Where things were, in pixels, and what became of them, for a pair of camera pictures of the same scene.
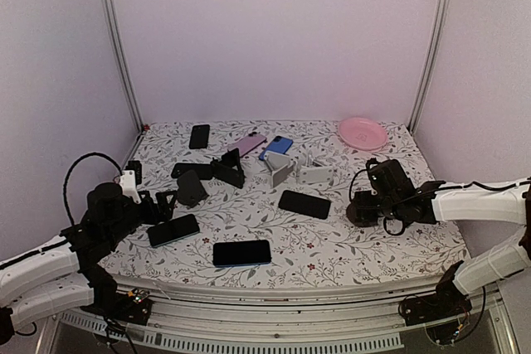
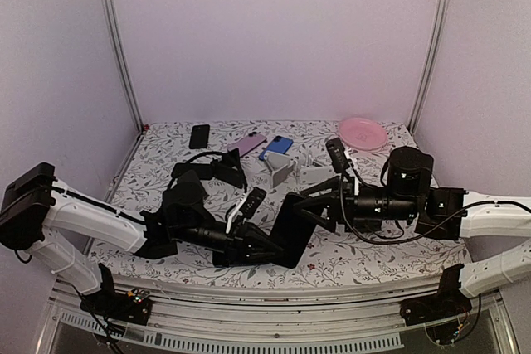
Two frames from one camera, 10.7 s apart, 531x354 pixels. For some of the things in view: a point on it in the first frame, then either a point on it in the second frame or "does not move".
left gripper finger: x=149 y=210 -> x=287 y=256
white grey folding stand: x=281 y=167 does not move
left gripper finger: x=165 y=203 -> x=255 y=240
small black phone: x=199 y=137 does not move
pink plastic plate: x=362 y=134 does not move
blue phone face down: x=278 y=144 does not move
